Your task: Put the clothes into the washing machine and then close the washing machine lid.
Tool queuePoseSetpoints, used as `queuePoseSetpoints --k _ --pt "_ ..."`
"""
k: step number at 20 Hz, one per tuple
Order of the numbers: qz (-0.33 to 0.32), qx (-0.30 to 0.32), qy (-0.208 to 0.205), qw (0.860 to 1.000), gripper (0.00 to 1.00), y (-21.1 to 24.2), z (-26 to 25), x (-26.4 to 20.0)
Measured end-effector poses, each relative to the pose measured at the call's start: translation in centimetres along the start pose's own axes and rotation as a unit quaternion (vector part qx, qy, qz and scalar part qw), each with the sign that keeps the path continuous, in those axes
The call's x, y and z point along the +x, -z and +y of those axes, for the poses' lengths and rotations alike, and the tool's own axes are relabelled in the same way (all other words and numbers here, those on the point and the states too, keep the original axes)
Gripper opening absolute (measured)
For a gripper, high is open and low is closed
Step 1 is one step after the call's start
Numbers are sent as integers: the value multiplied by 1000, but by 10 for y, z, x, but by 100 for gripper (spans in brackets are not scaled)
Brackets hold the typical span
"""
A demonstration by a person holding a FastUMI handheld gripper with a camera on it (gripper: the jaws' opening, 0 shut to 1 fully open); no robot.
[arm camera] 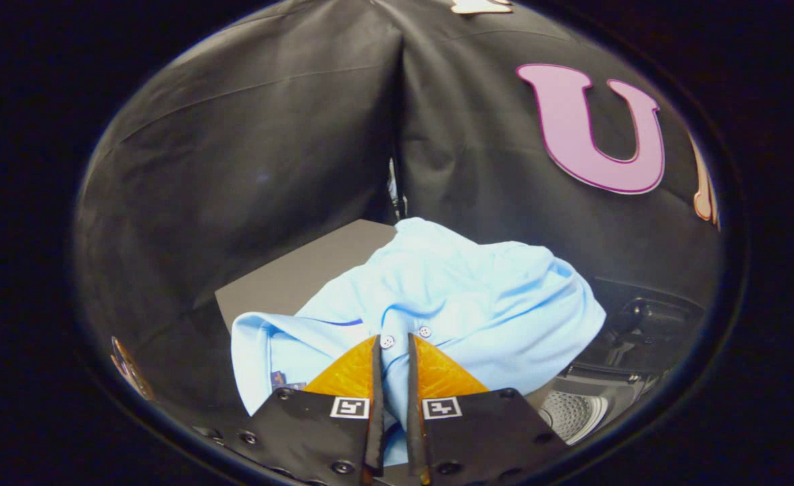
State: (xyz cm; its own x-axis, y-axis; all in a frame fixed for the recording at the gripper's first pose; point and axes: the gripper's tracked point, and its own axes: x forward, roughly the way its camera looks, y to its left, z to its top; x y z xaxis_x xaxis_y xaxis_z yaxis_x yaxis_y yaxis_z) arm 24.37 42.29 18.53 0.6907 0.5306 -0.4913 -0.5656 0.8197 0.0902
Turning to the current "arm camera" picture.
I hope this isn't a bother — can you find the dark washing machine lid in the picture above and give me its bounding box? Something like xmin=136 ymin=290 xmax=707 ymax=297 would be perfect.
xmin=571 ymin=277 xmax=708 ymax=387

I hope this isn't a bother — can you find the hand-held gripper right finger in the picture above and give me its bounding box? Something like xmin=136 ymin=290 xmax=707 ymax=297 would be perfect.
xmin=407 ymin=332 xmax=571 ymax=486

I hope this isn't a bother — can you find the light blue polo shirt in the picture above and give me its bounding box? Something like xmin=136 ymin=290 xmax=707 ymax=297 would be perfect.
xmin=230 ymin=217 xmax=608 ymax=468

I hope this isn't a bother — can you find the black backdrop cloth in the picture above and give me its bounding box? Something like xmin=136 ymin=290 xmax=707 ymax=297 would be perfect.
xmin=73 ymin=0 xmax=723 ymax=412

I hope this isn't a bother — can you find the beige and black cabinet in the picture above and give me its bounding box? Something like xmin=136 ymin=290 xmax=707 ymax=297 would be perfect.
xmin=214 ymin=219 xmax=398 ymax=336

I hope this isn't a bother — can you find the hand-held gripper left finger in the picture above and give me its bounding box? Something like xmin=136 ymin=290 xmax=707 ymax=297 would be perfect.
xmin=225 ymin=334 xmax=386 ymax=486

